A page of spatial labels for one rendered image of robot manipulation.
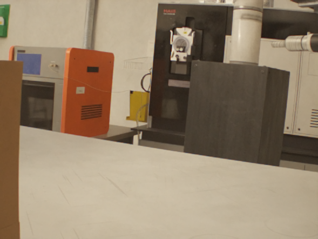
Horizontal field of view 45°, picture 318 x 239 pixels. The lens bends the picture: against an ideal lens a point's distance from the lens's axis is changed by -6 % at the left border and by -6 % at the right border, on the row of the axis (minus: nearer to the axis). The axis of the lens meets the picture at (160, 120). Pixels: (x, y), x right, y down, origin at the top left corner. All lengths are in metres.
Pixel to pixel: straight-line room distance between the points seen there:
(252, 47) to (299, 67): 0.87
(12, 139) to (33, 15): 4.00
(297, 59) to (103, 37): 2.08
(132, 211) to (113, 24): 3.26
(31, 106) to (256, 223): 1.57
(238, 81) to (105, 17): 2.68
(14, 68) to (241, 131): 0.98
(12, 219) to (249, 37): 1.08
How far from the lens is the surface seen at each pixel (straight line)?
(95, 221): 0.43
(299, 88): 2.08
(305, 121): 2.09
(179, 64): 2.13
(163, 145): 2.17
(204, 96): 1.20
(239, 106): 1.15
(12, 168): 0.22
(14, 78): 0.22
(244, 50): 1.23
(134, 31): 3.57
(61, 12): 4.00
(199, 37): 2.18
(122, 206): 0.48
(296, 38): 0.58
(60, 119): 1.83
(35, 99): 1.91
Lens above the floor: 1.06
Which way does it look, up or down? 7 degrees down
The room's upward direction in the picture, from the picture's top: 5 degrees clockwise
